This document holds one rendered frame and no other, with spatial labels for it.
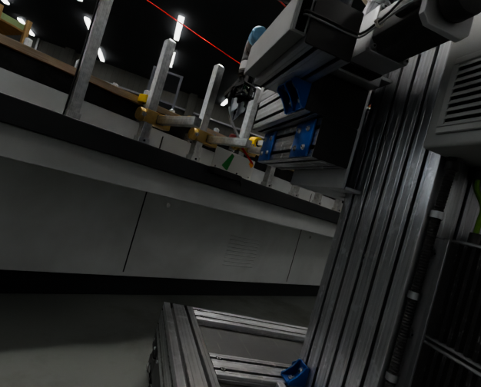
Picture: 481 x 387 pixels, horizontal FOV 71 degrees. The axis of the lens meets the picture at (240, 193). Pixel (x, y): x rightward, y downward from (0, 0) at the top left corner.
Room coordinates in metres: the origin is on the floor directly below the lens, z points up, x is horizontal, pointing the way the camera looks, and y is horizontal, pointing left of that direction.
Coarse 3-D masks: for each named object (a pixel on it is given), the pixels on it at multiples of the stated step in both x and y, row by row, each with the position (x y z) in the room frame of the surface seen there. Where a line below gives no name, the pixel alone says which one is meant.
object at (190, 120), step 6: (162, 120) 1.27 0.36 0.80; (168, 120) 1.23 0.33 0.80; (174, 120) 1.20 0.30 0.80; (180, 120) 1.18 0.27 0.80; (186, 120) 1.15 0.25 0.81; (192, 120) 1.12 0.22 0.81; (198, 120) 1.12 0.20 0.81; (174, 126) 1.25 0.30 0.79; (180, 126) 1.22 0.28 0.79; (186, 126) 1.18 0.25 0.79; (192, 126) 1.14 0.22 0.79; (198, 126) 1.13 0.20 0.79
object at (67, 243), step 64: (0, 64) 1.13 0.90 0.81; (128, 128) 1.46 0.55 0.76; (0, 192) 1.20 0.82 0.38; (64, 192) 1.34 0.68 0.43; (128, 192) 1.52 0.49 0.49; (0, 256) 1.24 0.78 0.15; (64, 256) 1.39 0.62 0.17; (128, 256) 1.58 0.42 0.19; (192, 256) 1.83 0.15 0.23; (256, 256) 2.17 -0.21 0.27; (320, 256) 2.68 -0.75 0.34
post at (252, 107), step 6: (258, 90) 1.63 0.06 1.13; (252, 96) 1.63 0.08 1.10; (258, 96) 1.63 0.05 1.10; (252, 102) 1.62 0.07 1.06; (252, 108) 1.62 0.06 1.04; (246, 114) 1.64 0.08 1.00; (252, 114) 1.63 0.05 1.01; (246, 120) 1.63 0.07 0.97; (252, 120) 1.64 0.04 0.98; (246, 126) 1.62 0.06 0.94; (240, 132) 1.64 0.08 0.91; (246, 132) 1.63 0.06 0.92; (234, 150) 1.64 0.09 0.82
